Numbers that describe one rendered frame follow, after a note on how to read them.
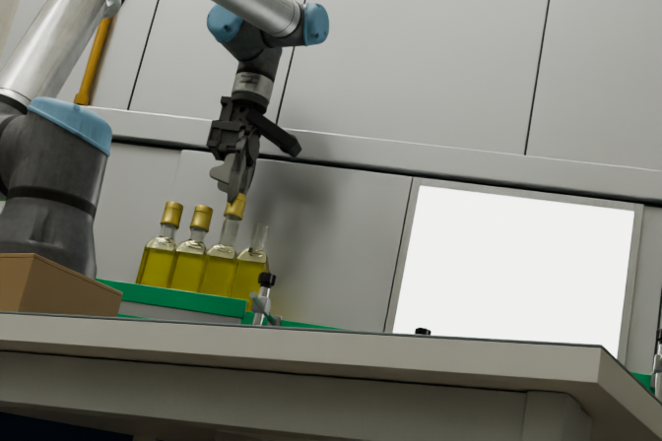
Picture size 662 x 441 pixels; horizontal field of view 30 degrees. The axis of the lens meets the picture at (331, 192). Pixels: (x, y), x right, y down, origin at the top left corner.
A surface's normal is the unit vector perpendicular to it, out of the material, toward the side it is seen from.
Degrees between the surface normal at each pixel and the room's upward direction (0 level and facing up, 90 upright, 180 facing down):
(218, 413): 90
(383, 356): 90
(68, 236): 72
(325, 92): 90
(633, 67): 90
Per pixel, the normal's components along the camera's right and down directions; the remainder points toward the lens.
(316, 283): -0.17, -0.37
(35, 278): 0.86, -0.01
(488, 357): -0.48, -0.39
